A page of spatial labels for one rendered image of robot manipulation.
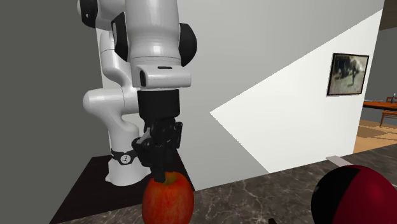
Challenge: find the red apple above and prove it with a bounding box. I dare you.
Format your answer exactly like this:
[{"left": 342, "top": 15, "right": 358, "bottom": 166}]
[{"left": 141, "top": 171, "right": 195, "bottom": 224}]

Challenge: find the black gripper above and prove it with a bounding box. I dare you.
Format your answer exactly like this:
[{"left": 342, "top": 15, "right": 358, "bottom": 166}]
[{"left": 131, "top": 88, "right": 183, "bottom": 184}]

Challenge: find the wooden dining table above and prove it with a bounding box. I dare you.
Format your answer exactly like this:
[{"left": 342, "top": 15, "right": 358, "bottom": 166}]
[{"left": 362, "top": 93, "right": 397, "bottom": 113}]

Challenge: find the wooden chair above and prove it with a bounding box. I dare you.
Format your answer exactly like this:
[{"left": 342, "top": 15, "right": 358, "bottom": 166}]
[{"left": 379, "top": 96, "right": 397, "bottom": 128}]

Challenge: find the dark robot stand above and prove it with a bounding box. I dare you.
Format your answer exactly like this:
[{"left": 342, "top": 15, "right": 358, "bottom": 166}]
[{"left": 48, "top": 150, "right": 196, "bottom": 224}]

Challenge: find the red and black ball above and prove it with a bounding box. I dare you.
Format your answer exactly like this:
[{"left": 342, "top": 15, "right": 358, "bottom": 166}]
[{"left": 310, "top": 164, "right": 397, "bottom": 224}]

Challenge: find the framed wall picture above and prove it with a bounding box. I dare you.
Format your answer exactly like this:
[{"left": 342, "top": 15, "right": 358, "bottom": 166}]
[{"left": 326, "top": 52, "right": 370, "bottom": 97}]

